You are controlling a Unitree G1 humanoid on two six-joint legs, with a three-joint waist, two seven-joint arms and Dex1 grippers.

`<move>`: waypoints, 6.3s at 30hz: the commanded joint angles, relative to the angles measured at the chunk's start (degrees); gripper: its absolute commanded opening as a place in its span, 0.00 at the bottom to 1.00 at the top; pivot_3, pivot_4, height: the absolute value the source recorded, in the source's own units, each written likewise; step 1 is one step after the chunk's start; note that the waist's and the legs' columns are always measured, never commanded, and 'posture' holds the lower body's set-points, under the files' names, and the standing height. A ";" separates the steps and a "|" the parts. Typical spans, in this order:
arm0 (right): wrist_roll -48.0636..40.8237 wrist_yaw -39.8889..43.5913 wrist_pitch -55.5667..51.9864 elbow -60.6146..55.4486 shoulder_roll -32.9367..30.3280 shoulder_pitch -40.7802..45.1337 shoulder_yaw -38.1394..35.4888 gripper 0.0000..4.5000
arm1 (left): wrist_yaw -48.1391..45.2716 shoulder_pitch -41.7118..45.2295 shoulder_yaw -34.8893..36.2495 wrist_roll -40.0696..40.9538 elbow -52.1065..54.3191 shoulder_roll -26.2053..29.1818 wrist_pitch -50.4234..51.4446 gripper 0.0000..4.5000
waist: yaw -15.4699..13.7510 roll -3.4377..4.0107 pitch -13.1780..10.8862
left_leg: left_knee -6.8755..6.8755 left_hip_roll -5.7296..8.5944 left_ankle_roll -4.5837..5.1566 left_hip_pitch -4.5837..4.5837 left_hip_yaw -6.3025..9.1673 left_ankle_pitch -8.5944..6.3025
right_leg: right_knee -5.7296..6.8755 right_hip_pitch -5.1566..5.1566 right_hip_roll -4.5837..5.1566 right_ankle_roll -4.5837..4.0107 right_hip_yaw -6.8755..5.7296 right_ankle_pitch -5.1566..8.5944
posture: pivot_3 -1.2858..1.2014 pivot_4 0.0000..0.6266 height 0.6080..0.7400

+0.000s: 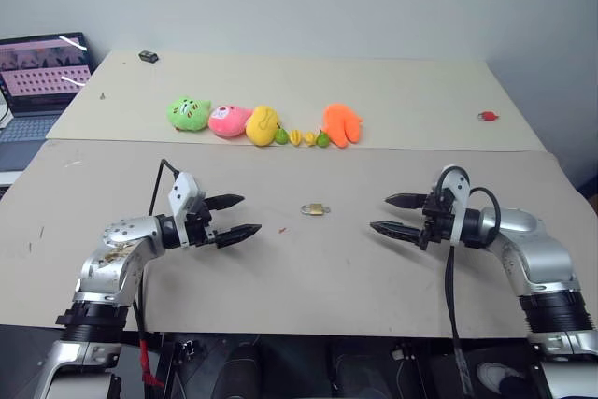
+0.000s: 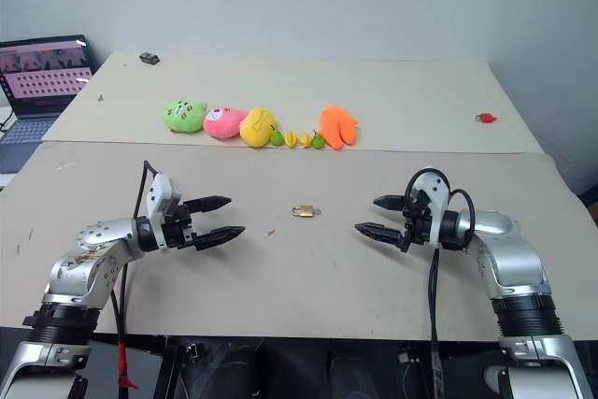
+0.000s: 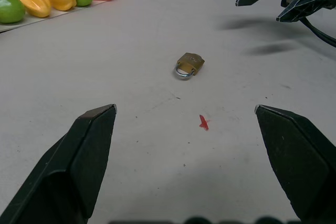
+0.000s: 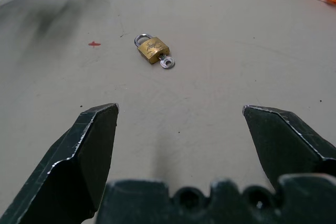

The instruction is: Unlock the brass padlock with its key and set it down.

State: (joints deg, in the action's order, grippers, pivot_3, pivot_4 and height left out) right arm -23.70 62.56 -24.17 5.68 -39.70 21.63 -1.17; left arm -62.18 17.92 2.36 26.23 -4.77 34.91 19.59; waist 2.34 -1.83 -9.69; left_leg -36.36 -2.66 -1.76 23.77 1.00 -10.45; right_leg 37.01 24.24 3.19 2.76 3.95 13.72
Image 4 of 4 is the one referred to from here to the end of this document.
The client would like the small silver key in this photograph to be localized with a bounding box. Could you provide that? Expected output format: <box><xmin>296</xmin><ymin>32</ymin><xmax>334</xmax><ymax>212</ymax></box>
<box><xmin>157</xmin><ymin>52</ymin><xmax>177</xmax><ymax>69</ymax></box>

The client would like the brass padlock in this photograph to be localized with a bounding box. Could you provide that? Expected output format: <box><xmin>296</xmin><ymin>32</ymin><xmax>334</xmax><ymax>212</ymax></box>
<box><xmin>134</xmin><ymin>33</ymin><xmax>170</xmax><ymax>65</ymax></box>

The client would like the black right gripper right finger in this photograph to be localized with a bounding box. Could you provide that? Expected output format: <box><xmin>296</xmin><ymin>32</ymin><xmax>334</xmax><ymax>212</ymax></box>
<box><xmin>241</xmin><ymin>104</ymin><xmax>336</xmax><ymax>191</ymax></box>

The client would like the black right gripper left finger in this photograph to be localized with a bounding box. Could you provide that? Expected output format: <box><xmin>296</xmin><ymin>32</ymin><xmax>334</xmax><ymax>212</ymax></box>
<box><xmin>0</xmin><ymin>102</ymin><xmax>120</xmax><ymax>224</ymax></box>

